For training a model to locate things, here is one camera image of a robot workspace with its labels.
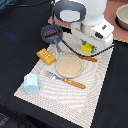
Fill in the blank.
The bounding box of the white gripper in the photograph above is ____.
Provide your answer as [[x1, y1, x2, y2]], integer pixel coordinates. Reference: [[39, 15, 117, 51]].
[[71, 20, 114, 49]]

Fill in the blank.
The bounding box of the yellow toy cheese wedge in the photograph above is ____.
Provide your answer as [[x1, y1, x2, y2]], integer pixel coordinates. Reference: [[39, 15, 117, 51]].
[[81, 43, 93, 54]]

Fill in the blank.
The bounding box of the orange toy bread loaf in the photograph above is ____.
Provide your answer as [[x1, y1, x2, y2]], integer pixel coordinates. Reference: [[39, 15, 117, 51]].
[[36, 48, 56, 65]]

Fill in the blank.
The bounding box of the light blue milk carton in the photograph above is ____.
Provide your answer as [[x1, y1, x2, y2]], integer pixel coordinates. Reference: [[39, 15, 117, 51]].
[[24, 73, 39, 94]]

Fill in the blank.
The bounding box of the grey frying pan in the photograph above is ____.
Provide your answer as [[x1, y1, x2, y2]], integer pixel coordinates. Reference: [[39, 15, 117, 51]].
[[41, 25, 63, 52]]

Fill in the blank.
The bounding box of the red-brown toy sausage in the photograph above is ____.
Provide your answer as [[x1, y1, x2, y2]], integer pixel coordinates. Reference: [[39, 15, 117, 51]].
[[43, 30, 59, 38]]

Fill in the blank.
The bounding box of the beige bowl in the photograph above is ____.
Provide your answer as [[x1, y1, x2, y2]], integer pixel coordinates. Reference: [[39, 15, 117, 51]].
[[116, 4, 128, 31]]

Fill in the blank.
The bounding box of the round wooden plate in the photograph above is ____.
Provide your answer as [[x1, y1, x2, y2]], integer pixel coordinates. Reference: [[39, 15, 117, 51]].
[[56, 54, 84, 78]]

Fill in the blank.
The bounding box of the beige woven placemat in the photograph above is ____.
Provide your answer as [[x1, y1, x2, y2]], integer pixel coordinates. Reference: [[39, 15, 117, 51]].
[[13, 30, 115, 128]]

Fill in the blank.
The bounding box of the orange-handled toy knife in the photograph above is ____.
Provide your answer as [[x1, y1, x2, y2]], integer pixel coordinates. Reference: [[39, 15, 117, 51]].
[[78, 55, 97, 62]]

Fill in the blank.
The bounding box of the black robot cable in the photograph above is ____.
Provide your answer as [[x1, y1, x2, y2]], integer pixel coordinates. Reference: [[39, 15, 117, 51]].
[[49, 9, 116, 58]]

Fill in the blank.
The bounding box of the orange-handled toy fork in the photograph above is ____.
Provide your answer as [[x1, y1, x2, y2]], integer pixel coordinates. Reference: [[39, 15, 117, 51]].
[[44, 71, 86, 89]]

